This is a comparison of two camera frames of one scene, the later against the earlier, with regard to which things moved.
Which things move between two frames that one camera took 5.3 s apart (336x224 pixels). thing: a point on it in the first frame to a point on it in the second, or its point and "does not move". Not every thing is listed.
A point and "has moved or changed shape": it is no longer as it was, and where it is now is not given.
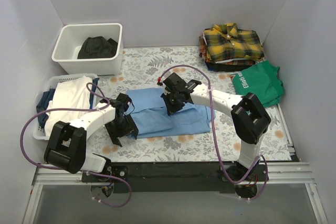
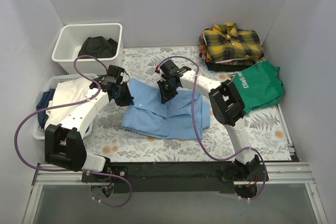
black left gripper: [122, 131] to [122, 94]
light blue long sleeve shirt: [150, 116] has moved or changed shape
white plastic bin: [90, 49] does not move
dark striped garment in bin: [97, 47] does not move
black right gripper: [170, 103] to [168, 87]
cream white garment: [71, 93] does not move
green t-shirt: [262, 80] does not move
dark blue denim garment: [42, 105] does not move
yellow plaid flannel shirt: [227, 41] does not move
